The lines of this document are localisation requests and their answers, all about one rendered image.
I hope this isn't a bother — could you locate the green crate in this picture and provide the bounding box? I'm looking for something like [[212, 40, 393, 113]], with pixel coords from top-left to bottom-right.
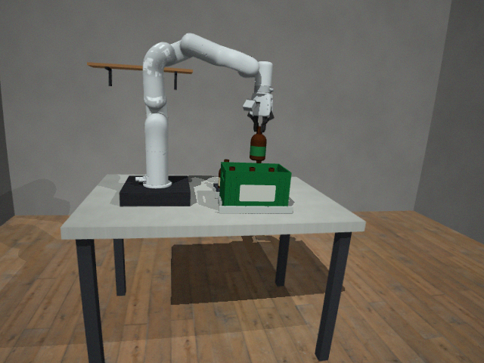
[[219, 162, 292, 206]]

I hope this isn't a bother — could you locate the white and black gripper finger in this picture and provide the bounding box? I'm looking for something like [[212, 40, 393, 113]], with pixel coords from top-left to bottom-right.
[[261, 111, 274, 132], [247, 112, 259, 132]]

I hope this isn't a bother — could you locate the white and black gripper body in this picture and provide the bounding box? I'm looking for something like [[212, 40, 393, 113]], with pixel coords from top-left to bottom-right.
[[250, 92, 273, 116]]

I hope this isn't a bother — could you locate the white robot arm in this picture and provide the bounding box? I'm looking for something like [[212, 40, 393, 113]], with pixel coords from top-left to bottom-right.
[[135, 33, 274, 188]]

